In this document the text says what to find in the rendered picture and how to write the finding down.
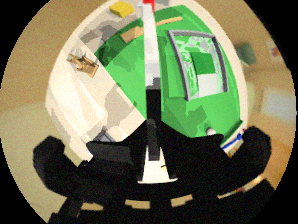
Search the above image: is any white golf ball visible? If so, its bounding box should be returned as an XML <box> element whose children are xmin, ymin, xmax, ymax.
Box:
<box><xmin>206</xmin><ymin>128</ymin><xmax>216</xmax><ymax>136</ymax></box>

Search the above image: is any yellow block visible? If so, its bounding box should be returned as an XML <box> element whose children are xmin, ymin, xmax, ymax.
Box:
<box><xmin>108</xmin><ymin>0</ymin><xmax>134</xmax><ymax>19</ymax></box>

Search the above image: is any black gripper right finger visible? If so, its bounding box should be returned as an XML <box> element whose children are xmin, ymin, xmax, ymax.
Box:
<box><xmin>161</xmin><ymin>121</ymin><xmax>223</xmax><ymax>180</ymax></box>

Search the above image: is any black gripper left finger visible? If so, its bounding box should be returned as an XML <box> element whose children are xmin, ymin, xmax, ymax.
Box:
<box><xmin>86</xmin><ymin>120</ymin><xmax>148</xmax><ymax>181</ymax></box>

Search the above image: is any green flat mat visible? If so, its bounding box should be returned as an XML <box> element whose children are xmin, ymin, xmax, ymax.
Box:
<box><xmin>94</xmin><ymin>4</ymin><xmax>239</xmax><ymax>139</ymax></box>

